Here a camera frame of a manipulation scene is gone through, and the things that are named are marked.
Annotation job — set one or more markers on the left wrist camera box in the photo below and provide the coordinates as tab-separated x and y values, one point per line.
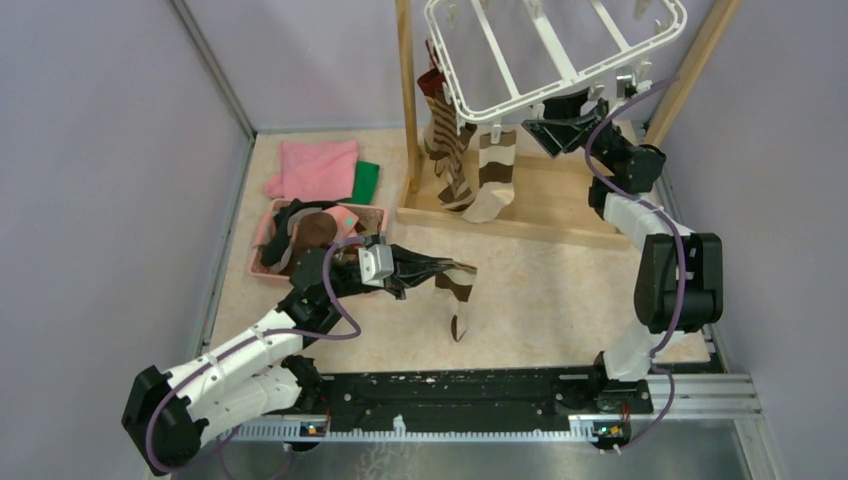
376	265

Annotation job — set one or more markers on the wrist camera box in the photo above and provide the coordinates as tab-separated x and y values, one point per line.
376	265
632	80

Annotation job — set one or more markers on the cream brown block sock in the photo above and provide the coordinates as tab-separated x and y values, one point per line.
495	177

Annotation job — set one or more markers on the wooden rack post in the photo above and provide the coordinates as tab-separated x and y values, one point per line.
404	28
709	36

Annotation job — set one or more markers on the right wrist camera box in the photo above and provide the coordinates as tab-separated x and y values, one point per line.
632	80

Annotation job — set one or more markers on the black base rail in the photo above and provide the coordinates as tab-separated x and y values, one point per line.
578	389

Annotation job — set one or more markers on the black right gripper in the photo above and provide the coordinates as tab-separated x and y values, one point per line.
556	136

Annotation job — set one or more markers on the pink perforated basket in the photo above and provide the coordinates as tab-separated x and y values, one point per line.
275	247

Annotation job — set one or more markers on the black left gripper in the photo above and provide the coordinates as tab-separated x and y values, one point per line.
411	268

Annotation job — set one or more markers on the green cloth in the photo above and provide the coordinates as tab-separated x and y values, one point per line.
366	181

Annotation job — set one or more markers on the white clip drying hanger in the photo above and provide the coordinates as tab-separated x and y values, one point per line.
501	57

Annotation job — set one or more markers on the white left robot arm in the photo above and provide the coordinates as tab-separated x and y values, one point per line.
171	415

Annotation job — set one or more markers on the white cable duct strip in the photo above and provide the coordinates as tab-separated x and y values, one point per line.
290	431

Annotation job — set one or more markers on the wooden rack base tray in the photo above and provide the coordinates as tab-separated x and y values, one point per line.
551	205

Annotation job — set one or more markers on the left wooden rack post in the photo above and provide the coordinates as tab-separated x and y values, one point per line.
404	28

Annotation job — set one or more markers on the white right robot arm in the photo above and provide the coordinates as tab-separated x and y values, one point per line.
679	285

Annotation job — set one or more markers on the brown beige striped sock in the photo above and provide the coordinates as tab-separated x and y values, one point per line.
441	138

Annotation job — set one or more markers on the pink towel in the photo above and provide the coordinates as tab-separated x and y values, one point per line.
314	171

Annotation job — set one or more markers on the right wooden rack post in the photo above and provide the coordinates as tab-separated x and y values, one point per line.
709	36

